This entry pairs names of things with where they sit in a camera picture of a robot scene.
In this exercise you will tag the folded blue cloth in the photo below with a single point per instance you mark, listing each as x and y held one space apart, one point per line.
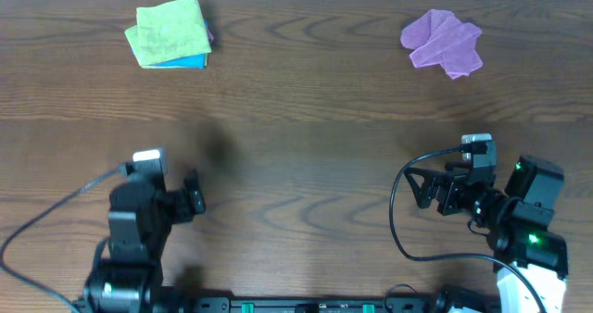
132 38

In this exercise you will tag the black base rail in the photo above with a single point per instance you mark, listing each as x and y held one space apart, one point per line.
402 304

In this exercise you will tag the folded purple cloth on stack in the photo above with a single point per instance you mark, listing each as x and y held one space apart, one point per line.
210 36

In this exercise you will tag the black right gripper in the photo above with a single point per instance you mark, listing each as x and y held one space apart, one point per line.
448 191

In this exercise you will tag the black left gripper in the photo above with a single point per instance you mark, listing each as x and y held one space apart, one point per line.
191 200

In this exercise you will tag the folded yellow-green bottom cloth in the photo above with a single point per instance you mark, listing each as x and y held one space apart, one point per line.
187 62

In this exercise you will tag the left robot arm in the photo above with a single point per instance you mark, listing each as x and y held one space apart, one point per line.
127 272

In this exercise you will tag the light green cloth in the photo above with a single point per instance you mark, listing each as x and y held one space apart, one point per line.
169 31

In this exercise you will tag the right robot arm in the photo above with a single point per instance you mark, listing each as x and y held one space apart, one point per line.
531 263

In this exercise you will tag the crumpled purple cloth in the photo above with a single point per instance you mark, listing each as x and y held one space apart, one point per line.
439 38

